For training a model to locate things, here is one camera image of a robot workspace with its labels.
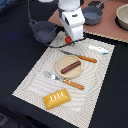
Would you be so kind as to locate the brown toy stove top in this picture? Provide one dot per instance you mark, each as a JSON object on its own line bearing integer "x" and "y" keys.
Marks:
{"x": 108, "y": 27}

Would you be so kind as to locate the red tomato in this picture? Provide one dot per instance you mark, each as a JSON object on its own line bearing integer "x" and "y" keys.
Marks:
{"x": 68, "y": 40}

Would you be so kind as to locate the white blue fish toy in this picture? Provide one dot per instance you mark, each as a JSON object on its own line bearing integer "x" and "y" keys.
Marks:
{"x": 98, "y": 50}

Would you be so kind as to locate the brown sausage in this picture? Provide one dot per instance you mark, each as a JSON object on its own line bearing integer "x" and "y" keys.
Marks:
{"x": 70, "y": 67}

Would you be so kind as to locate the grey saucepan on stove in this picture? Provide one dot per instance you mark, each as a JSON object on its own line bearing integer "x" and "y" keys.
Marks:
{"x": 93, "y": 12}

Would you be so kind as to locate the knife with orange handle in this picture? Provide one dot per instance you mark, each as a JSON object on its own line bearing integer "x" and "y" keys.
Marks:
{"x": 80, "y": 56}

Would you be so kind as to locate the beige bowl on stove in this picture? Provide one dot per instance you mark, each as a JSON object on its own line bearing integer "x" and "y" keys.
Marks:
{"x": 122, "y": 16}

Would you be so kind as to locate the round wooden plate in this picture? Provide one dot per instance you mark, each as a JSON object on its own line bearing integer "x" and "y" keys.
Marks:
{"x": 64, "y": 62}

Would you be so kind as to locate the yellow bread loaf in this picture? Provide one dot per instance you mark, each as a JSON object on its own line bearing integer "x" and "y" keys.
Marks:
{"x": 55, "y": 99}

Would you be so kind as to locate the beige woven placemat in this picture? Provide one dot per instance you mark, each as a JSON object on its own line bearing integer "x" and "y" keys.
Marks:
{"x": 78, "y": 111}

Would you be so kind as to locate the fork with orange handle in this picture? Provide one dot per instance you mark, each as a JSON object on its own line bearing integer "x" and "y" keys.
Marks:
{"x": 66, "y": 81}

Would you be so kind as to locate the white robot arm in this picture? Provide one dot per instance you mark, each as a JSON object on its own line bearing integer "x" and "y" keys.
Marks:
{"x": 71, "y": 16}

